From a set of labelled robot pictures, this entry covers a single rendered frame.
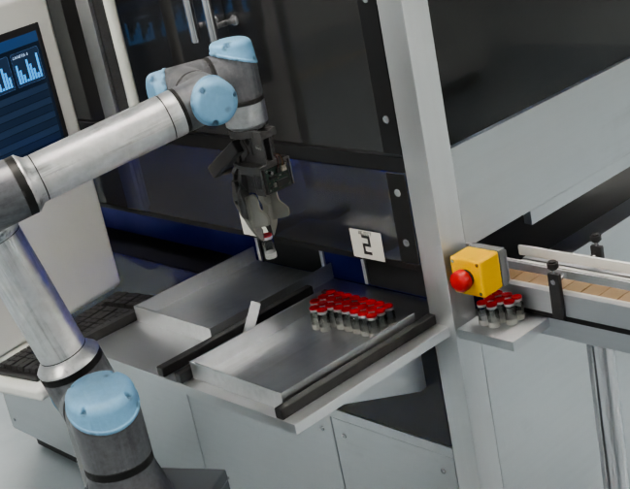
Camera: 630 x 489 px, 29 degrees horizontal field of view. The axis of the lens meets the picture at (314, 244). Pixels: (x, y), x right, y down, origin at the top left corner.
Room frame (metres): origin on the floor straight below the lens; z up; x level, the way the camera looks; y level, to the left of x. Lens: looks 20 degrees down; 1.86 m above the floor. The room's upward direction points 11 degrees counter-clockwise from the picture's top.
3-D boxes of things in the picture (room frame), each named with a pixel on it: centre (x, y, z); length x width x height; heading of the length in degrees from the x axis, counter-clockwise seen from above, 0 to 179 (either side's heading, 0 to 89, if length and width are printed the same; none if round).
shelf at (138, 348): (2.23, 0.13, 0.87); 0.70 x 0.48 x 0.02; 40
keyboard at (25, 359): (2.55, 0.56, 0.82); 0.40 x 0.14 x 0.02; 141
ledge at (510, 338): (2.04, -0.32, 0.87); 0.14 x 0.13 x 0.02; 130
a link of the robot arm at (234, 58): (2.06, 0.08, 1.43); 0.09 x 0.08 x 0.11; 110
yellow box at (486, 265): (2.03, -0.28, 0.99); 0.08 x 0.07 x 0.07; 130
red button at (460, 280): (2.00, -0.25, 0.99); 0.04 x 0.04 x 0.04; 40
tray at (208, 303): (2.40, 0.19, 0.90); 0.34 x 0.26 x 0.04; 130
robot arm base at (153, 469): (1.80, 0.39, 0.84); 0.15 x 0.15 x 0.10
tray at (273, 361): (2.07, 0.06, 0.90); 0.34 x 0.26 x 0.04; 129
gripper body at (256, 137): (2.06, 0.07, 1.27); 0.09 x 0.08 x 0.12; 40
